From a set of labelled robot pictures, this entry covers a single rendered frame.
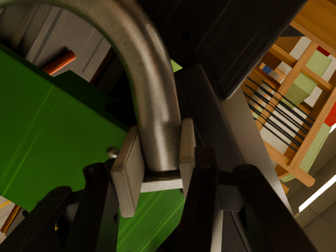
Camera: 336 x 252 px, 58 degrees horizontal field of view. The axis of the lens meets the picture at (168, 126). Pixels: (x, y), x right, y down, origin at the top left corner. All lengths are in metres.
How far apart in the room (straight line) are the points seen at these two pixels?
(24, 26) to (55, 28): 0.38
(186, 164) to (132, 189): 0.04
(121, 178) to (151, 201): 0.10
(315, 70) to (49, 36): 3.30
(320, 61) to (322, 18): 2.83
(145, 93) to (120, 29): 0.04
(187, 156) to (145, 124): 0.05
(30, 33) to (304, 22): 0.83
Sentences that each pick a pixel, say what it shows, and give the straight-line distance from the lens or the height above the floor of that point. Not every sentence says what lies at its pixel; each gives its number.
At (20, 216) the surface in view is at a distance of 0.48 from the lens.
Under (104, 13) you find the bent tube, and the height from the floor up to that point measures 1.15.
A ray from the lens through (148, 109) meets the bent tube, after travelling 0.19.
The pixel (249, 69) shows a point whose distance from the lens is 0.28.
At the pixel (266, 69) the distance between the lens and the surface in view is 8.67.
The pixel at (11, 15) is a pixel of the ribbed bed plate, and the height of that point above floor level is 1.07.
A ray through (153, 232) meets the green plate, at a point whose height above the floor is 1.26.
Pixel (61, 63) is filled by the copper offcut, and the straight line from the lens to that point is 0.69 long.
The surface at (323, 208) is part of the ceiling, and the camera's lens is 8.20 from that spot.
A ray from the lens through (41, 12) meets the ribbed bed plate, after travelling 0.26.
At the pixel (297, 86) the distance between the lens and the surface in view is 3.47.
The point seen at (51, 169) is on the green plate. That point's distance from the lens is 0.27.
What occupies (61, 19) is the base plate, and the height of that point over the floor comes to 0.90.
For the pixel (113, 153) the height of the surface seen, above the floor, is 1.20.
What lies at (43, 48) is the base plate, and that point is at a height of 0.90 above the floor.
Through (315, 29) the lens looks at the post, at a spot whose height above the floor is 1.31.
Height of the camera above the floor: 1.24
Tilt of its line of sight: 6 degrees down
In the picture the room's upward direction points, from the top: 129 degrees clockwise
